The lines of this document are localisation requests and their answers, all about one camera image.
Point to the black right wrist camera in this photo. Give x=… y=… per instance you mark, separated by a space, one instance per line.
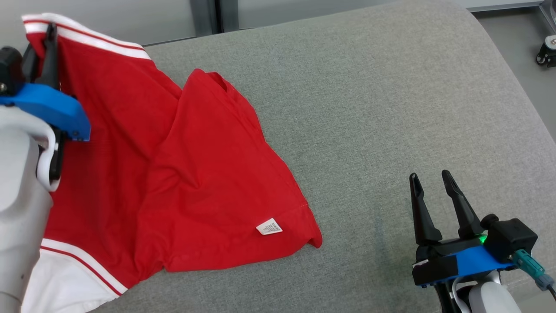
x=510 y=237

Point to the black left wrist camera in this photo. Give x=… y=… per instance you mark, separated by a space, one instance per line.
x=8 y=69

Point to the red jersey with number print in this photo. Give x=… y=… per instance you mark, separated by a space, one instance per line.
x=195 y=182

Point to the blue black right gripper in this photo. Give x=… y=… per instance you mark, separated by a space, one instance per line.
x=447 y=263

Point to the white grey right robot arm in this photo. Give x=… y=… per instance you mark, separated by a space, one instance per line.
x=491 y=300

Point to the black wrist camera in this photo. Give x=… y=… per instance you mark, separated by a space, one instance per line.
x=8 y=69
x=510 y=237

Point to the black caster wheel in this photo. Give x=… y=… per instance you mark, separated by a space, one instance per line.
x=546 y=52

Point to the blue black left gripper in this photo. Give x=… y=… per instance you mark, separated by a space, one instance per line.
x=47 y=106

